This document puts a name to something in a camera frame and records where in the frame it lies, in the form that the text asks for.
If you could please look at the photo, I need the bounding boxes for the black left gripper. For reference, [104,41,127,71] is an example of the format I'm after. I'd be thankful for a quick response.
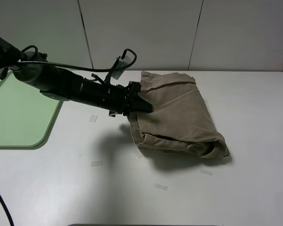
[108,81,153,117]

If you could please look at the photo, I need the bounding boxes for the khaki shorts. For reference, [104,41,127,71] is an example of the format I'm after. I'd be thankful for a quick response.
[129,72,230,158]

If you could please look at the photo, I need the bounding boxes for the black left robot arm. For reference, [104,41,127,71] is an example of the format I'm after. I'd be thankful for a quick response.
[0,37,153,117]

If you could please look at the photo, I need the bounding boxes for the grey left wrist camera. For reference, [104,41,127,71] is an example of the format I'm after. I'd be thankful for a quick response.
[112,55,130,81]

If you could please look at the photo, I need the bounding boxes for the clear tape strip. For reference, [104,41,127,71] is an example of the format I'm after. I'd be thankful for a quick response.
[133,149,143,158]
[154,183,168,191]
[200,169,213,176]
[91,161,103,167]
[89,115,98,123]

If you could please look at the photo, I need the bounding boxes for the green plastic tray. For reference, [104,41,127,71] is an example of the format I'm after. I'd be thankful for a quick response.
[0,72,62,149]

